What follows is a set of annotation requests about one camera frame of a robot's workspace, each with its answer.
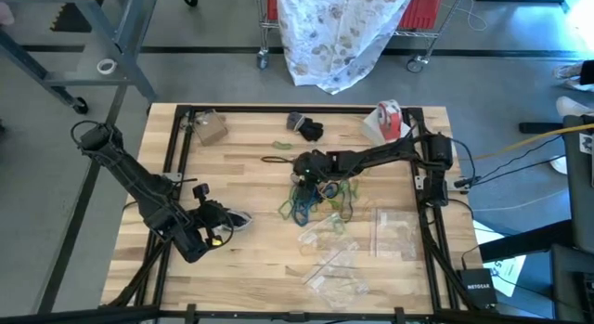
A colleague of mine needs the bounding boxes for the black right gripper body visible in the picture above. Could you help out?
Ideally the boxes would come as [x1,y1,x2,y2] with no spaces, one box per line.
[291,149,347,188]

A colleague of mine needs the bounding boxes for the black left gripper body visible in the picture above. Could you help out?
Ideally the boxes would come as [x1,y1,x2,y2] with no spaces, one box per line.
[189,184,233,241]

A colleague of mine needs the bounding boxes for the grey black work glove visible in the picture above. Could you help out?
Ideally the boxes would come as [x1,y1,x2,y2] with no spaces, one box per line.
[286,110,325,143]

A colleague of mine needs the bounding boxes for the white cardboard box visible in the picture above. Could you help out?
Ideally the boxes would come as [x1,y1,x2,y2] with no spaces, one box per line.
[360,108,414,148]

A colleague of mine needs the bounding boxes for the red tape dispenser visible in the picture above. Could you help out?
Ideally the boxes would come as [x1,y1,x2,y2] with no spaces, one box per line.
[375,99,404,142]

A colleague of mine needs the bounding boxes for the brown cardboard box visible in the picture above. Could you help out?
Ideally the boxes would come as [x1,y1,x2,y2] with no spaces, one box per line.
[192,109,229,148]

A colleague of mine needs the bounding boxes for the white floral cloth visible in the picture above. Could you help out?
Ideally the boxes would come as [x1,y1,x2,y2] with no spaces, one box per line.
[276,0,418,96]

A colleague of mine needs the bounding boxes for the white tape roll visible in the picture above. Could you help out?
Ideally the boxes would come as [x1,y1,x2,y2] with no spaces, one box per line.
[96,58,118,76]

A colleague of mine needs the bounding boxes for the blue-grey steel workbench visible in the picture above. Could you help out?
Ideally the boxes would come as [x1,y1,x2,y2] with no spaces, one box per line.
[0,0,159,116]

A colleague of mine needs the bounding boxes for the white paper sheet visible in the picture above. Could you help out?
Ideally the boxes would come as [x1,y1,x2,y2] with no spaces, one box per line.
[472,219,528,298]

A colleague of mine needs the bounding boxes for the black desk leg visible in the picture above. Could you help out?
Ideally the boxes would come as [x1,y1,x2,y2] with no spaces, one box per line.
[477,218,576,264]

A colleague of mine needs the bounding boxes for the blue floor bar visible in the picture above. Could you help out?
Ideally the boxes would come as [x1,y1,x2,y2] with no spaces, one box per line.
[518,121,565,134]

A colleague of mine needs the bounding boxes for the black sawtooth foam piece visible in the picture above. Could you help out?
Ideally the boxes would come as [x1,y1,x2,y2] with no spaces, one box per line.
[49,2,94,34]

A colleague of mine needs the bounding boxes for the person's shoe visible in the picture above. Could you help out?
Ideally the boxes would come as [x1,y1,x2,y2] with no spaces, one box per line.
[549,155,570,176]
[555,95,594,119]
[551,61,585,82]

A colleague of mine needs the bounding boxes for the black desk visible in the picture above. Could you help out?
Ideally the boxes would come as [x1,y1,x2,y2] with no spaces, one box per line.
[561,112,594,255]

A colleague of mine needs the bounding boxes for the pink cloth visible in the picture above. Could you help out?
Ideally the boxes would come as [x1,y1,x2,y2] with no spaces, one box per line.
[0,2,16,28]

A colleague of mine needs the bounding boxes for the person's leg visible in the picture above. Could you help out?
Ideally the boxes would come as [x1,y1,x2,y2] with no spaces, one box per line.
[578,58,594,87]

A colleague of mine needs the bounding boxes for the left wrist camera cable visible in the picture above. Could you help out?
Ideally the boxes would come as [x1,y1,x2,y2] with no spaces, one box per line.
[215,211,235,249]

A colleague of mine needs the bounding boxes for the metal wire rack cart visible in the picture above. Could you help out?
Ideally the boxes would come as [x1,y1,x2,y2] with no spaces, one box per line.
[253,0,467,74]

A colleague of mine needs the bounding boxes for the black fixed camera box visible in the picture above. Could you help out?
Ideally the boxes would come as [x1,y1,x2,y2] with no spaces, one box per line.
[282,309,311,324]

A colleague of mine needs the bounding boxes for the black Netgear switch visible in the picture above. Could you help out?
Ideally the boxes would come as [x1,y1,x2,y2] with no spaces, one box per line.
[458,266,498,310]

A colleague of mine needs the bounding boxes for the yellow cable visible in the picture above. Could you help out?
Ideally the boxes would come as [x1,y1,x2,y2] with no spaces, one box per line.
[477,123,594,161]

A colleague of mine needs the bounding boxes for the white cable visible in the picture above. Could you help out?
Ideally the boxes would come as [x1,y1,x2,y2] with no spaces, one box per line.
[438,0,495,36]

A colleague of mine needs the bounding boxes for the black floor cable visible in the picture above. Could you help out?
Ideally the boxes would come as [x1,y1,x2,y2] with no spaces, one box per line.
[472,135,568,188]

